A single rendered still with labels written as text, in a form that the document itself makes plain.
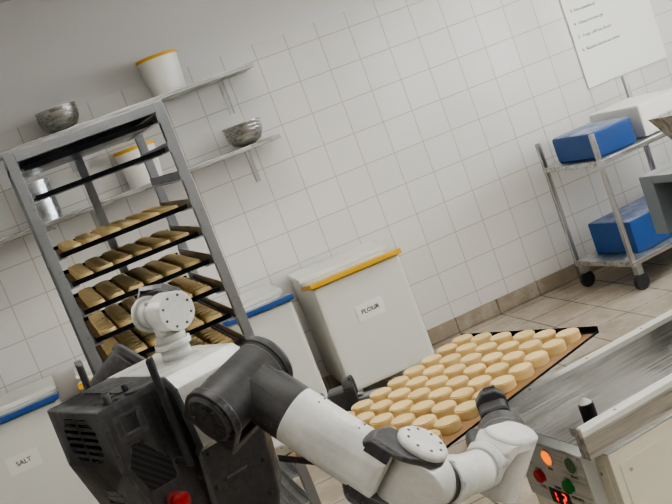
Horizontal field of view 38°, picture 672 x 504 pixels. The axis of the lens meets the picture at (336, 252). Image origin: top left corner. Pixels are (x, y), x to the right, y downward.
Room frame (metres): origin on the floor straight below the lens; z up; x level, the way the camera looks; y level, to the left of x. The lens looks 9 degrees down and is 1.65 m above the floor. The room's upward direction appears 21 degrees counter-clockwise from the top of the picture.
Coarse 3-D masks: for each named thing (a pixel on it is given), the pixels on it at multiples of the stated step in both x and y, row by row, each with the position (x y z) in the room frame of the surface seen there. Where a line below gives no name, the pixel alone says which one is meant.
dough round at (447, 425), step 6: (438, 420) 1.75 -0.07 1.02; (444, 420) 1.74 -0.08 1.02; (450, 420) 1.73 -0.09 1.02; (456, 420) 1.72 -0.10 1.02; (438, 426) 1.73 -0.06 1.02; (444, 426) 1.72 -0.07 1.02; (450, 426) 1.71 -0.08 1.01; (456, 426) 1.72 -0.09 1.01; (444, 432) 1.72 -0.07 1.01; (450, 432) 1.71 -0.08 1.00
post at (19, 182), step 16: (16, 176) 2.81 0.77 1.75; (32, 208) 2.81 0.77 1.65; (32, 224) 2.81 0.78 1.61; (48, 240) 2.81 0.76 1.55; (48, 256) 2.81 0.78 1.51; (64, 288) 2.81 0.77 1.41; (80, 320) 2.81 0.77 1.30; (80, 336) 2.81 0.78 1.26; (96, 352) 2.81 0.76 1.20; (96, 368) 2.81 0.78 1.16
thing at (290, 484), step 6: (282, 474) 3.24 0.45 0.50; (282, 480) 3.18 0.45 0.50; (288, 480) 3.16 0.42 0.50; (294, 480) 3.07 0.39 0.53; (288, 486) 3.11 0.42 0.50; (294, 486) 3.09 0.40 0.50; (300, 486) 3.00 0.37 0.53; (294, 492) 3.04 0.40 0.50; (300, 492) 3.02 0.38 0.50; (306, 492) 2.93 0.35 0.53; (300, 498) 2.97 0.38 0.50; (306, 498) 2.95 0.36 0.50
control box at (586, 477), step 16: (544, 448) 1.89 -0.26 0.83; (560, 448) 1.85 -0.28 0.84; (576, 448) 1.82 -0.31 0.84; (544, 464) 1.91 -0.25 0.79; (560, 464) 1.85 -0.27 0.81; (576, 464) 1.80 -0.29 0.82; (592, 464) 1.79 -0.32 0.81; (528, 480) 2.00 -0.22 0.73; (560, 480) 1.87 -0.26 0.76; (576, 480) 1.82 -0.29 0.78; (592, 480) 1.79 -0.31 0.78; (544, 496) 1.96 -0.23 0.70; (560, 496) 1.89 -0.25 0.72; (576, 496) 1.84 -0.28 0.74; (592, 496) 1.78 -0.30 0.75
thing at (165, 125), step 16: (160, 112) 2.94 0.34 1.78; (160, 128) 2.96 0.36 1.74; (176, 144) 2.94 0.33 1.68; (176, 160) 2.93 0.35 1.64; (192, 192) 2.94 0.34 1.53; (192, 208) 2.96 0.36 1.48; (208, 224) 2.94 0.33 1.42; (208, 240) 2.93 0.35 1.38; (224, 272) 2.94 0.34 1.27; (240, 304) 2.94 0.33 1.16; (240, 320) 2.93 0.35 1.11; (304, 464) 2.94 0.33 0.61; (304, 480) 2.93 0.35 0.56
